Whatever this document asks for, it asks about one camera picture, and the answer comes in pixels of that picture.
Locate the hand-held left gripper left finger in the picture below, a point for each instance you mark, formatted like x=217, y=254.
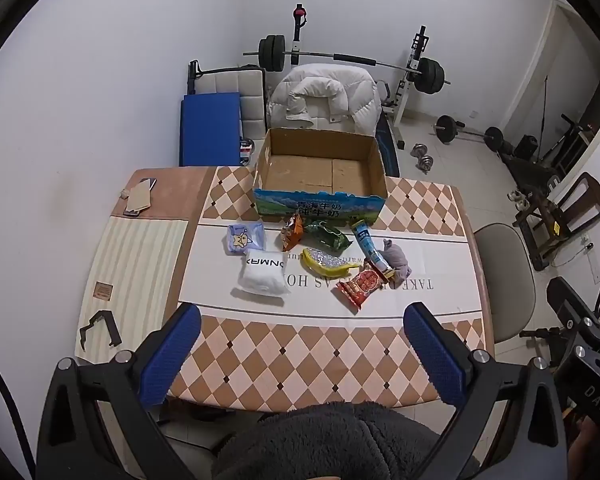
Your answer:
x=172, y=355

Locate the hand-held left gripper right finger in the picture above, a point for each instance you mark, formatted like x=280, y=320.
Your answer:
x=432, y=355

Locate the red snack packet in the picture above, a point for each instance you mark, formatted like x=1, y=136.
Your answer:
x=360, y=287

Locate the grey cloth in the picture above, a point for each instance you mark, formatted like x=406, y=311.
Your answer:
x=398, y=257

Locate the white pillow packet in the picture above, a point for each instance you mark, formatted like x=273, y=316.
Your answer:
x=260, y=275

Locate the blue white tube packet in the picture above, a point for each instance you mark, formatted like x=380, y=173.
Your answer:
x=366, y=241

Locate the purple cartoon snack packet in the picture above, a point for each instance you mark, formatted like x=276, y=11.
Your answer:
x=243, y=240

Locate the yellow silver snack packet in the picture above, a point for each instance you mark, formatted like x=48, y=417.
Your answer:
x=325, y=262

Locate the green snack packet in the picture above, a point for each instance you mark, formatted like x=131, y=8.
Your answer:
x=330, y=237

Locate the orange snack packet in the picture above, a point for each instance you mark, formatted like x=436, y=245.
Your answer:
x=292, y=232

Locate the printed cardboard box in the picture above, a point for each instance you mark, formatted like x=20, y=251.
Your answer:
x=320, y=175

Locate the person's right hand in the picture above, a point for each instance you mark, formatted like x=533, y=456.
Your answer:
x=592, y=452

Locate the white power strip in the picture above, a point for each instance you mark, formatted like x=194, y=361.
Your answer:
x=587, y=244

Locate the beige seat chair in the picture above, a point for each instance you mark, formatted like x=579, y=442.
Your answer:
x=505, y=270

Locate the wooden chair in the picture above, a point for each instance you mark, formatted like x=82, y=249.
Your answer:
x=587, y=200

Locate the cream striped table mat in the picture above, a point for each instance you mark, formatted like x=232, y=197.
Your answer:
x=135, y=270

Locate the small brown label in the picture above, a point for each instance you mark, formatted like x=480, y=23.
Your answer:
x=103, y=291

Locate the pair of white shoes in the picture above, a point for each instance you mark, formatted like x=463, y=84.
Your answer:
x=517, y=200

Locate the dark fleece clothing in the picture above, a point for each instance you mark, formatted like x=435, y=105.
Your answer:
x=340, y=442

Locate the dark workout bench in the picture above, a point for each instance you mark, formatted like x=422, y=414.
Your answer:
x=530, y=172

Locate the black weight block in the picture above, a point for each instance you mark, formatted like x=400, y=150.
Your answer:
x=530, y=146

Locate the brown table mat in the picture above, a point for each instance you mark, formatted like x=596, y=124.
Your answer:
x=180, y=195

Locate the small cardboard piece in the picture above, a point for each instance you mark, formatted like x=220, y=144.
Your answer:
x=139, y=197

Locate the smartphone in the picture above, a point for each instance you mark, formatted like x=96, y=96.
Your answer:
x=152, y=181

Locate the chrome dumbbell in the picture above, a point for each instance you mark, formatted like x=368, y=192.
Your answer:
x=419, y=149
x=426, y=163

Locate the short barbell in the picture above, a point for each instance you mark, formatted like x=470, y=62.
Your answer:
x=445, y=129

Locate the red white box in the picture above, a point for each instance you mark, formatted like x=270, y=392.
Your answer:
x=246, y=149

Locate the blue folding mat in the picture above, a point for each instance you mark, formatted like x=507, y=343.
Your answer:
x=210, y=130

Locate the white barbell rack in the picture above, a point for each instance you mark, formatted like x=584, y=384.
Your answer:
x=405, y=92

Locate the white padded bench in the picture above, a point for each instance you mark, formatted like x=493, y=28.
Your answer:
x=250, y=90

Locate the white puffer jacket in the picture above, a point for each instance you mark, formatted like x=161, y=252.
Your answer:
x=325, y=95

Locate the barbell with black plates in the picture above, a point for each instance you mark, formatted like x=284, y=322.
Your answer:
x=272, y=52

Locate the black plastic bracket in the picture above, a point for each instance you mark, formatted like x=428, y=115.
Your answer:
x=114, y=330

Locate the black metal frame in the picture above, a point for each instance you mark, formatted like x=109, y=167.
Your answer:
x=572, y=135

